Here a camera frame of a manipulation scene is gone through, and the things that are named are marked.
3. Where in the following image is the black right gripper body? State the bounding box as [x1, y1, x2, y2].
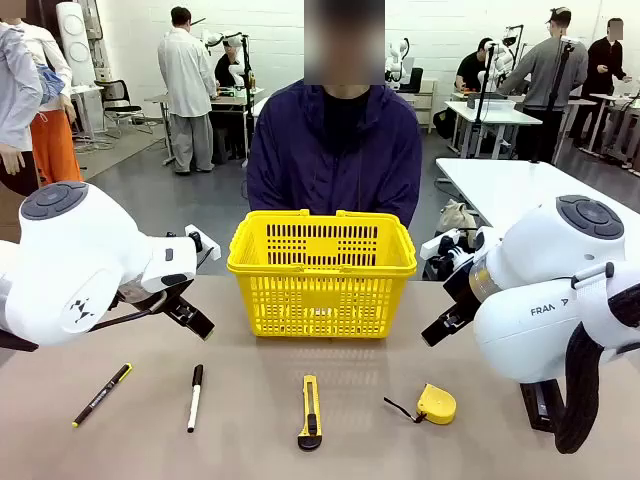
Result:
[442, 264, 484, 326]

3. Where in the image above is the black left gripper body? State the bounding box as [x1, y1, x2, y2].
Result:
[149, 275, 201, 326]

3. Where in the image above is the black pen with yellow ends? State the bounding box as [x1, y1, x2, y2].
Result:
[71, 362, 134, 429]

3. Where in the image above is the yellow black utility knife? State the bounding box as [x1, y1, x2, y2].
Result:
[296, 374, 323, 452]

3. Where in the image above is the yellow plastic shopping basket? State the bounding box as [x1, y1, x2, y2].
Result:
[226, 209, 418, 339]

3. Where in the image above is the person in purple jacket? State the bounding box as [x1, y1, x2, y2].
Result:
[246, 0, 424, 229]

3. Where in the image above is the person in white coat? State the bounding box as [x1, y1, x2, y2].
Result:
[157, 6, 219, 175]

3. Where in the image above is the seated person in black shirt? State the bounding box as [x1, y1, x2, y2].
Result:
[453, 38, 497, 95]

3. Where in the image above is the person in grey sweater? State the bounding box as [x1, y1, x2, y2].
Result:
[497, 7, 590, 164]

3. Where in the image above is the standing person in black sweater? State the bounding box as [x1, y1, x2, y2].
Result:
[579, 18, 629, 147]

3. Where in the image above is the yellow tape measure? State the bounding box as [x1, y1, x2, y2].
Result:
[383, 382, 458, 426]

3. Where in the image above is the white marker with black cap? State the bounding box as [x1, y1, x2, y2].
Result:
[186, 363, 205, 434]

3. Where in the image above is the beige cloth bag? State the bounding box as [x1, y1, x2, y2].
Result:
[439, 198, 480, 234]

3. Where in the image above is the large white table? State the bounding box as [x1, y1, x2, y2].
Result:
[434, 157, 640, 236]

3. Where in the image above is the black bag on floor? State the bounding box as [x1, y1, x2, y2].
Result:
[432, 107, 459, 140]

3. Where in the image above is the white background desk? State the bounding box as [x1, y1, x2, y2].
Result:
[443, 99, 544, 160]

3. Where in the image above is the wooden drawer cabinet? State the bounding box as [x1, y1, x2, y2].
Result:
[407, 77, 439, 134]

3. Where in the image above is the black office chair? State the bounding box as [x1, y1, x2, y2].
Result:
[94, 78, 154, 139]

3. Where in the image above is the figure in light blue shirt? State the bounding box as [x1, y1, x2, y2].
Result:
[0, 0, 46, 197]

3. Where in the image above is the white standing air conditioner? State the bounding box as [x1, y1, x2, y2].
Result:
[54, 1, 97, 87]

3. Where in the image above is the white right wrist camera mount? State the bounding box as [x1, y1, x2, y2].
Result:
[419, 227, 482, 272]

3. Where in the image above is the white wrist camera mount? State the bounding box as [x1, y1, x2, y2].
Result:
[184, 224, 222, 262]
[419, 227, 482, 272]

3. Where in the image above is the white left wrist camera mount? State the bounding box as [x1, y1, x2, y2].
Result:
[184, 224, 222, 262]

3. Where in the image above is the black corrugated cable hose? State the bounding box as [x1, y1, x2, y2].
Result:
[554, 287, 640, 455]

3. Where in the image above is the black camera tripod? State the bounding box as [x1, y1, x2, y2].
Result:
[469, 42, 514, 161]
[529, 37, 576, 164]

